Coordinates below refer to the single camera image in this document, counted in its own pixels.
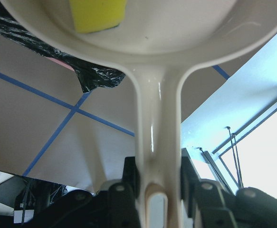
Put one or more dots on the beige dustpan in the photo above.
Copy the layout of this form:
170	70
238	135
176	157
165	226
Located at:
158	45

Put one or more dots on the yellow sponge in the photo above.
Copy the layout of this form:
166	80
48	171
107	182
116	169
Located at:
96	15

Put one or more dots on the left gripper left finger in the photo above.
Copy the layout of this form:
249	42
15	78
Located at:
114	207

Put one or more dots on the black lined trash bin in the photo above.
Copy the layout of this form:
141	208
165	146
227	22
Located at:
90	75

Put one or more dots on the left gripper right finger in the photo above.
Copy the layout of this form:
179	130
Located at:
210	205

